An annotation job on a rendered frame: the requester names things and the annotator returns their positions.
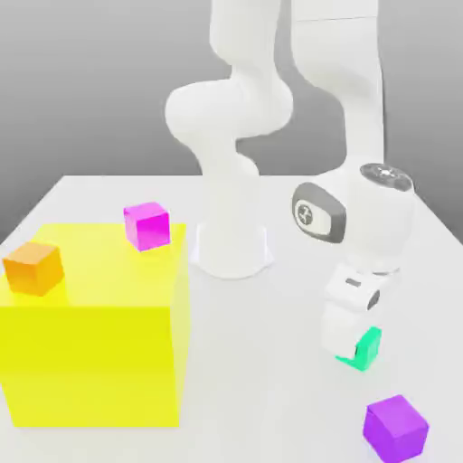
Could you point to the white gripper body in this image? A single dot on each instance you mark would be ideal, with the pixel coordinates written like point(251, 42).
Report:
point(338, 331)

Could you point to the small green cube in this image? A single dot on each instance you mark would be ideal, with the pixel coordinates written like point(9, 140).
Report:
point(368, 350)

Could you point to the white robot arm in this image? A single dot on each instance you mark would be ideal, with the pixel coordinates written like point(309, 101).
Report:
point(231, 119)

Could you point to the small purple cube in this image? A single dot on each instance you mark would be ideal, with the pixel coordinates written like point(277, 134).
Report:
point(394, 428)

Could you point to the small magenta cube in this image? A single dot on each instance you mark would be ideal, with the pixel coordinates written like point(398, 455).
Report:
point(148, 226)

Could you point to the small orange cube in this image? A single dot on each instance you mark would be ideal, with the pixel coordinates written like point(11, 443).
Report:
point(33, 268)

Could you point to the large yellow box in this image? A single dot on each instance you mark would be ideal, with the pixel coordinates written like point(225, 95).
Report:
point(90, 343)

